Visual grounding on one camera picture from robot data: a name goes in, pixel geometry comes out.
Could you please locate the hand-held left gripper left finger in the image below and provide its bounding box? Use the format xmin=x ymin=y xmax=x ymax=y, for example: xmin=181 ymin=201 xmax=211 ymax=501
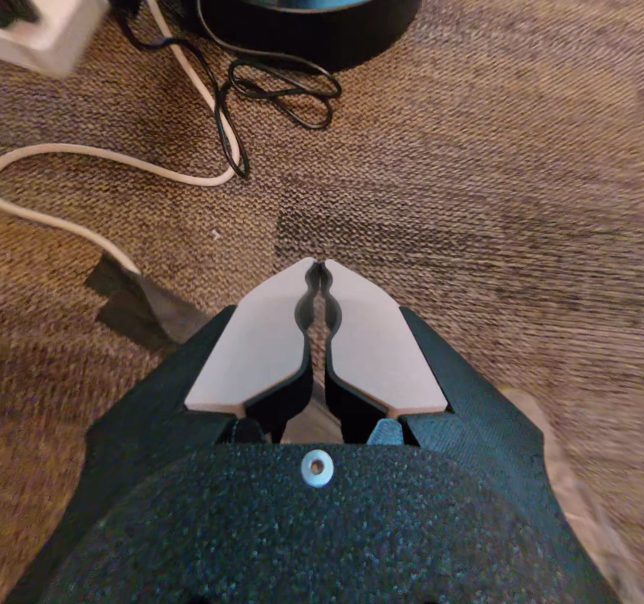
xmin=184 ymin=257 xmax=325 ymax=415

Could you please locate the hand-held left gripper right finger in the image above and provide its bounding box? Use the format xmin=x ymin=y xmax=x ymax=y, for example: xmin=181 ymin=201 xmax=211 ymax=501
xmin=320 ymin=259 xmax=449 ymax=417

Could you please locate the black round base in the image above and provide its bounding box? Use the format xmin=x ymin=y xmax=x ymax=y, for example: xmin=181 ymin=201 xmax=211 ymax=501
xmin=164 ymin=0 xmax=435 ymax=73

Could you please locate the white power strip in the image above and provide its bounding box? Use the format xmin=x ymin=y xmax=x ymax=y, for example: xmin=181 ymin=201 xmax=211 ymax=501
xmin=0 ymin=0 xmax=109 ymax=78

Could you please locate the white cable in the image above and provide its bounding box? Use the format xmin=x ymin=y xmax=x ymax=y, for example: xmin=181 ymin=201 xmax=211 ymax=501
xmin=0 ymin=196 xmax=144 ymax=275
xmin=0 ymin=0 xmax=248 ymax=188

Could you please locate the black cable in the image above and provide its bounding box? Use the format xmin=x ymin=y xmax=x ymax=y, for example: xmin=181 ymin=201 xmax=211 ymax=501
xmin=106 ymin=0 xmax=344 ymax=180

